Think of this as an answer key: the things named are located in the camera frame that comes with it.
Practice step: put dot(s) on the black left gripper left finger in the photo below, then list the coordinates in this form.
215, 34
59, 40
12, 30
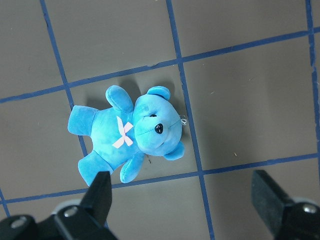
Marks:
83, 221

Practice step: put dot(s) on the blue plush teddy bear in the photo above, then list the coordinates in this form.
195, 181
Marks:
125, 133

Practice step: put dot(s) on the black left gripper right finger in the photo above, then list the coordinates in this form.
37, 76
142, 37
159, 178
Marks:
287, 218

